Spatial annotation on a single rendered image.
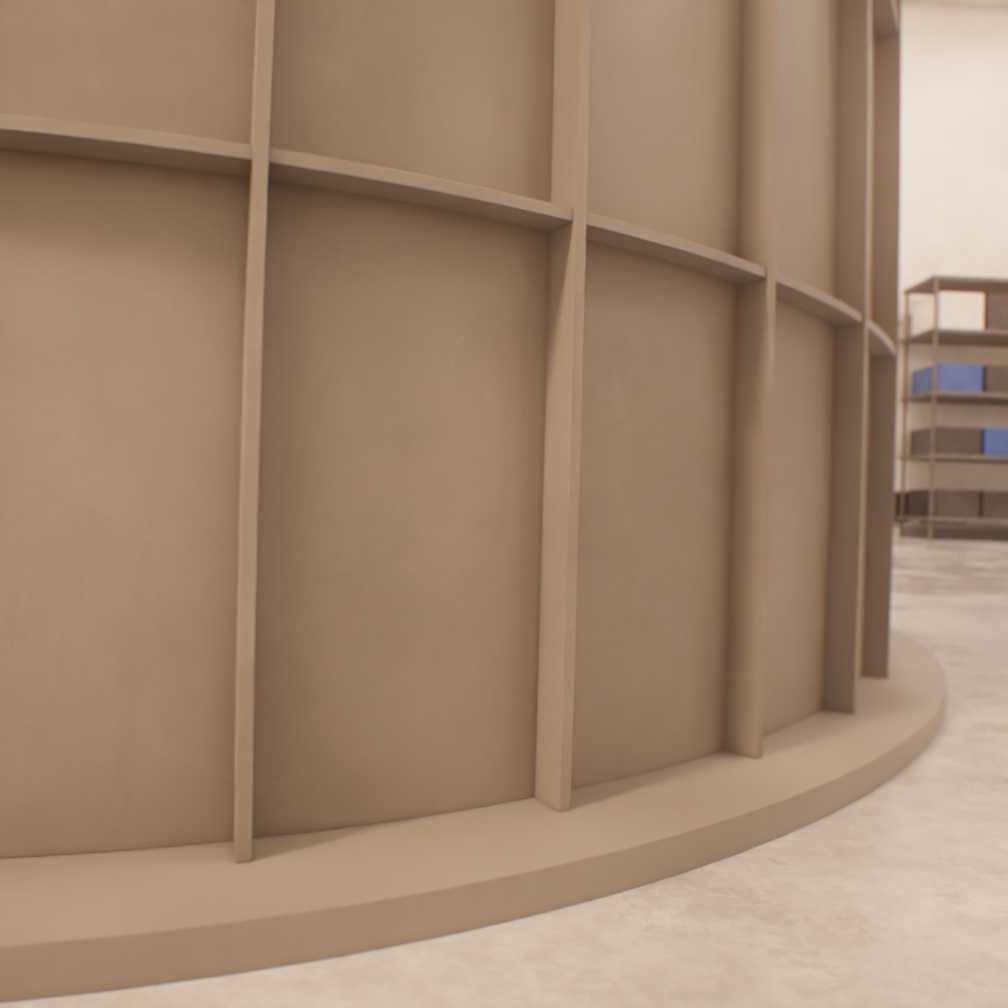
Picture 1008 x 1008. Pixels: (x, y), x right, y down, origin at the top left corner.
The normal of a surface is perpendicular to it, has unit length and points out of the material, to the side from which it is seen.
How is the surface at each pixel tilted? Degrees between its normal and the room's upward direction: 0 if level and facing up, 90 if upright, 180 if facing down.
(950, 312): 90
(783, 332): 90
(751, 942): 0
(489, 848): 0
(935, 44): 90
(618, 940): 0
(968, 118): 90
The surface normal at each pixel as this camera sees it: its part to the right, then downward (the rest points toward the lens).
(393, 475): 0.40, 0.02
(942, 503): 0.00, 0.01
